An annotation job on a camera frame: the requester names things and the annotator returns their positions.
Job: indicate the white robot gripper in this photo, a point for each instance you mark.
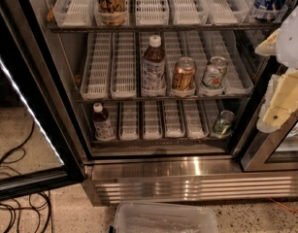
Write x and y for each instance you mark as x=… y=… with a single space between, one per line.
x=292 y=39

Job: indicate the white green 7up can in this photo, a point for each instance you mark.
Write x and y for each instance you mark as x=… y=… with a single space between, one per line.
x=213 y=77

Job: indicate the gold beverage can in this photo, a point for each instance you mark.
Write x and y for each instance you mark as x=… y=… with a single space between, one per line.
x=183 y=77

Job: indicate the stainless steel fridge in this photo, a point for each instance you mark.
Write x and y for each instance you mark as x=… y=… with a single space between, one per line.
x=166 y=151

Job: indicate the brown tea bottle middle shelf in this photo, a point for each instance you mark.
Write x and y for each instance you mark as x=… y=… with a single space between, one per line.
x=153 y=68

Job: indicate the brown tea bottle shelf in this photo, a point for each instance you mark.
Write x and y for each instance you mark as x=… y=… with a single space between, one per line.
x=104 y=130
x=153 y=68

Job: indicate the tall gold black can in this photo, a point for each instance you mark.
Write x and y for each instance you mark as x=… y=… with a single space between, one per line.
x=111 y=12

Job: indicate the brown tea bottle bottom shelf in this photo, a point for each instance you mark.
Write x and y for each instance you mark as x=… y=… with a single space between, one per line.
x=104 y=130

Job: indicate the open fridge glass door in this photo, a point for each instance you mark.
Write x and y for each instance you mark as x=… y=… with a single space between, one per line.
x=36 y=63

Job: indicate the clear plastic storage bin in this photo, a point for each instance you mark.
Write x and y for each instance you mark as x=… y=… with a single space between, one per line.
x=147 y=217

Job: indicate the middle wire shelf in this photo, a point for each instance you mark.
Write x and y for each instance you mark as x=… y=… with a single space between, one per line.
x=164 y=98

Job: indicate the wire shelf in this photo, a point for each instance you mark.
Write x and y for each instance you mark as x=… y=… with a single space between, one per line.
x=53 y=27
x=164 y=98

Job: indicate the top wire shelf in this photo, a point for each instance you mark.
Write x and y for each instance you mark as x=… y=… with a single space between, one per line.
x=53 y=27

